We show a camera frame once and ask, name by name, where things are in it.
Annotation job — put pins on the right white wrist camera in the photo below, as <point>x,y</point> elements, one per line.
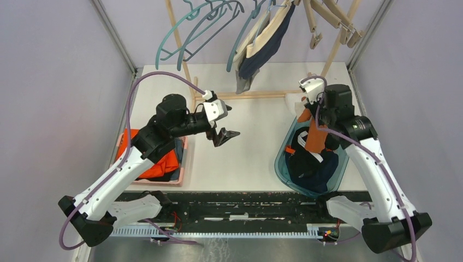
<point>313,87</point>

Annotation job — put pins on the brown orange underwear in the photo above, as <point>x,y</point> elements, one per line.
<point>315,141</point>

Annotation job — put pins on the wooden clip hangers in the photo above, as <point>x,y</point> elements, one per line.
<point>331,12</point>

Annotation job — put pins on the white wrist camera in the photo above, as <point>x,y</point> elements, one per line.
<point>215,108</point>
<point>313,87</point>

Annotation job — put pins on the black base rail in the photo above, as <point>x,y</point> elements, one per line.
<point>242,212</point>

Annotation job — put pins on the black white-band underwear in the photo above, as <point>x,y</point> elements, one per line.
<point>296,144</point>

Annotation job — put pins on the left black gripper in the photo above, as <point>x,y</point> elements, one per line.
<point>223,136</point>

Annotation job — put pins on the white cable duct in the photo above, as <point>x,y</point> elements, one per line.
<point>147,230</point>

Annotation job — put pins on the grey underwear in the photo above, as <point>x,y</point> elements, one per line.
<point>244,73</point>

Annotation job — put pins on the orange garment in basket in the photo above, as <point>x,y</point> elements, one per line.
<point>162,171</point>

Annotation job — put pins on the navy cream-band underwear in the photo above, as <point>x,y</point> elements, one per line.
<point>257,60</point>

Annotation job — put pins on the teal clip hanger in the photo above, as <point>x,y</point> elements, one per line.
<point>259,9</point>
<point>169,46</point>
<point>216,16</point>

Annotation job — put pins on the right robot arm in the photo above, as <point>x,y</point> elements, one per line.
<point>394,222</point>

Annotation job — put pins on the pink laundry basket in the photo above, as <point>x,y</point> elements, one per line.
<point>181,146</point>

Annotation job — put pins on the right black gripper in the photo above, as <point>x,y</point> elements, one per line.
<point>312,107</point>

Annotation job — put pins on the navy orange-band underwear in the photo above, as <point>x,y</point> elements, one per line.
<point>310,172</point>

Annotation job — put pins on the wooden clothes rack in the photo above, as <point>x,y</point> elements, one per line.
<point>196,96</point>

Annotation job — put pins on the light blue hanger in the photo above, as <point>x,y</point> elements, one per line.
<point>273,18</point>

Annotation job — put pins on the black garment in tub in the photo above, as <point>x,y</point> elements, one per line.
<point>331,143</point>

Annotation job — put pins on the teal plastic tub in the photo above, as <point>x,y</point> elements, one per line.
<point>282,171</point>

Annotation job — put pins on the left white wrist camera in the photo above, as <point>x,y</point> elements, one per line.
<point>215,108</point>

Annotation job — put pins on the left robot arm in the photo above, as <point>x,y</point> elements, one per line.
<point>95,212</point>

